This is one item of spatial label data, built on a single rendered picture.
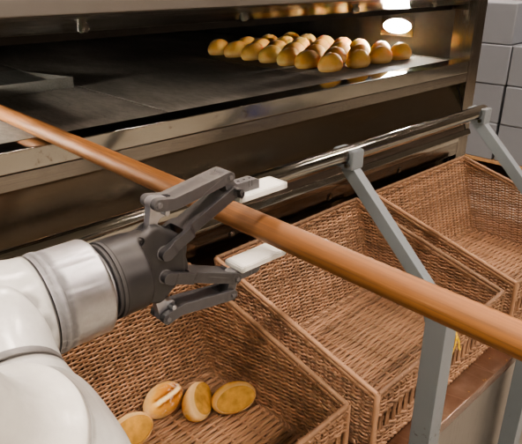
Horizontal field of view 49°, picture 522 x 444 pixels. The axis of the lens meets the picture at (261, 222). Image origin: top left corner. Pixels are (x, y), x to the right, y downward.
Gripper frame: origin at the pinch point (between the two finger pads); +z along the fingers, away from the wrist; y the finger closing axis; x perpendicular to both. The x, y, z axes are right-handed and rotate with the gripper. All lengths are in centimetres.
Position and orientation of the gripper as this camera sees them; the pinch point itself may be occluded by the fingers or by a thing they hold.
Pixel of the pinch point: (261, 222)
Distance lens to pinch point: 64.7
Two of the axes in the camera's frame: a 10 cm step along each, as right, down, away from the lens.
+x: 6.8, 2.9, -6.7
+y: 0.0, 9.2, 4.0
